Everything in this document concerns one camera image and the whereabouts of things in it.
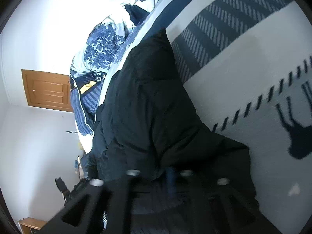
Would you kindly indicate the brown wooden door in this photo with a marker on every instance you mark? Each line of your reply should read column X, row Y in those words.
column 47, row 90

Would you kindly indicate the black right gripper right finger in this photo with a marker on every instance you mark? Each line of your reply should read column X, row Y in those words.
column 223, row 209

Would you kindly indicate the black large garment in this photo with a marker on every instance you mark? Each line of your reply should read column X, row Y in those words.
column 149, row 123

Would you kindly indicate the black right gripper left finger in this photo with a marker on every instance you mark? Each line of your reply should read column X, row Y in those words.
column 102, row 207

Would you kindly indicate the blue white striped blanket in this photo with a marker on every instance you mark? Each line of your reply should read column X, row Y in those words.
column 246, row 66

